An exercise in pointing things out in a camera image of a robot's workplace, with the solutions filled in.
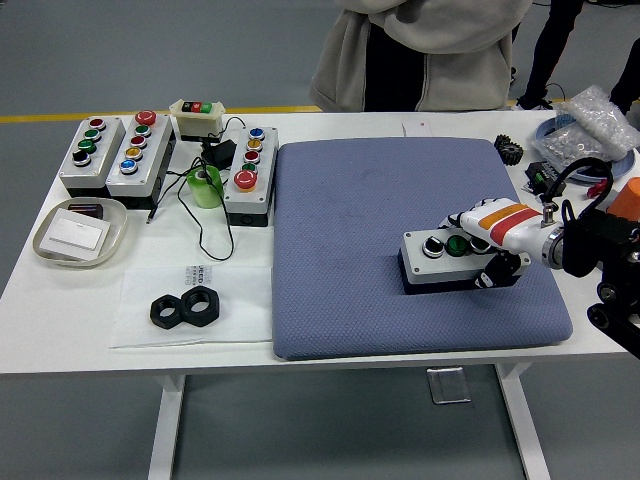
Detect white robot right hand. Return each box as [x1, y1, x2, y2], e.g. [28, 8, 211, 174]
[436, 196, 551, 292]

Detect grey four-button control box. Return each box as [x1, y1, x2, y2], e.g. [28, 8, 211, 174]
[397, 227, 521, 296]

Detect narrow grey emergency-stop button box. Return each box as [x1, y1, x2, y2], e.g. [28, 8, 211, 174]
[222, 125, 280, 229]

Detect wide grey emergency-stop button box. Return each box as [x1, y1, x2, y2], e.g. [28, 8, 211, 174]
[104, 109, 176, 210]

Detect black module with green terminal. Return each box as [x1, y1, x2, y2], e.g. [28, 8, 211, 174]
[523, 159, 568, 197]

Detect black toothed gear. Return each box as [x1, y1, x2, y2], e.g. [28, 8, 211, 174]
[493, 133, 525, 166]

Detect blue round plate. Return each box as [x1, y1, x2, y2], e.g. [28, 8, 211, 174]
[532, 117, 639, 182]

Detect orange cylinder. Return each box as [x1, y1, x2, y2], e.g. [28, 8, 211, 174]
[610, 177, 640, 219]

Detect bubble-wrap bag of washers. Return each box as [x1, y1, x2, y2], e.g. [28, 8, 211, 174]
[530, 84, 640, 176]

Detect blue-grey woven mat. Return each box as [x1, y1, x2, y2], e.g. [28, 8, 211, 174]
[272, 137, 574, 362]

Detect person in black trousers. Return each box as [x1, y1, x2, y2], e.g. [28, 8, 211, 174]
[514, 0, 640, 111]

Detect white table leg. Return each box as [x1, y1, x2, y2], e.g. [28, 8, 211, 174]
[147, 374, 187, 480]
[494, 363, 551, 480]

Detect black power adapter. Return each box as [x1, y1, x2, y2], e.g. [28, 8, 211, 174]
[199, 139, 237, 169]

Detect green tape roll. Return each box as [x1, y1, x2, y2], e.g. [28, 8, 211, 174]
[186, 164, 224, 210]

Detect large black hex nut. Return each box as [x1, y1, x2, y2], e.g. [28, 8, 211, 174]
[179, 284, 223, 328]

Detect small black hex nut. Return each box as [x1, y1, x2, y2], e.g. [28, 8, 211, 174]
[149, 294, 187, 330]

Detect clear printed plastic bag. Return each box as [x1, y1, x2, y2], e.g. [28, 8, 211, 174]
[108, 264, 275, 350]

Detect white shallow tray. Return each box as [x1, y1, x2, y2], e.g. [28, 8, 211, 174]
[32, 198, 129, 269]

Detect grey box with black knob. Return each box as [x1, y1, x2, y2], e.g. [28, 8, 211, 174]
[58, 115, 126, 199]

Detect metal bracket under table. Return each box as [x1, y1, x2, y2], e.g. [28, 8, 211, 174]
[427, 366, 473, 405]

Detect cream red-green switch box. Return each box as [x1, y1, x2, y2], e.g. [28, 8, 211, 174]
[168, 98, 227, 143]

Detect thin black adapter cord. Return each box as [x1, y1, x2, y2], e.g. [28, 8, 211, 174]
[145, 115, 246, 262]

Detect white wall switch panel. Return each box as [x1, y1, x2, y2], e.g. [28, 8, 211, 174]
[39, 208, 112, 261]

